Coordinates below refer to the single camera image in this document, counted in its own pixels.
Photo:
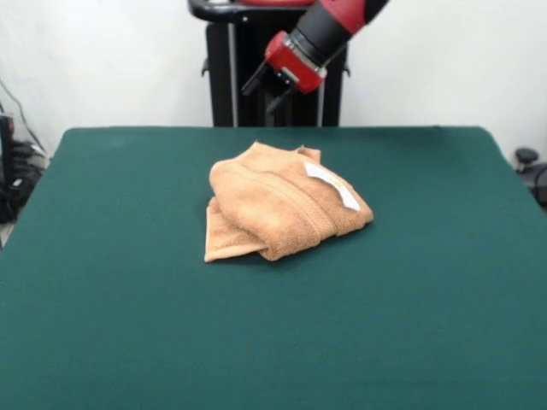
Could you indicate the grey chair base leg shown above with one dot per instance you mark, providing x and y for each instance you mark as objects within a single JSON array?
[{"x": 526, "y": 156}]

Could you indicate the tan terry towel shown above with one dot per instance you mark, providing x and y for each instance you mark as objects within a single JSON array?
[{"x": 273, "y": 205}]

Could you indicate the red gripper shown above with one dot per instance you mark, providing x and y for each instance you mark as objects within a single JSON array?
[{"x": 290, "y": 64}]

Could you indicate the black equipment pile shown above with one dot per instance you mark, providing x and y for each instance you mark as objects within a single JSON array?
[{"x": 13, "y": 200}]

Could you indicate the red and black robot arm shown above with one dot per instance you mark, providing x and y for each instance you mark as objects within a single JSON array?
[{"x": 329, "y": 25}]

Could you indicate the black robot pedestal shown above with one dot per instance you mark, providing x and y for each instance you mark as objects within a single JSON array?
[{"x": 222, "y": 77}]

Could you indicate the dark green table cloth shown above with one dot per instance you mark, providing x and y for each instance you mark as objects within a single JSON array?
[{"x": 128, "y": 320}]

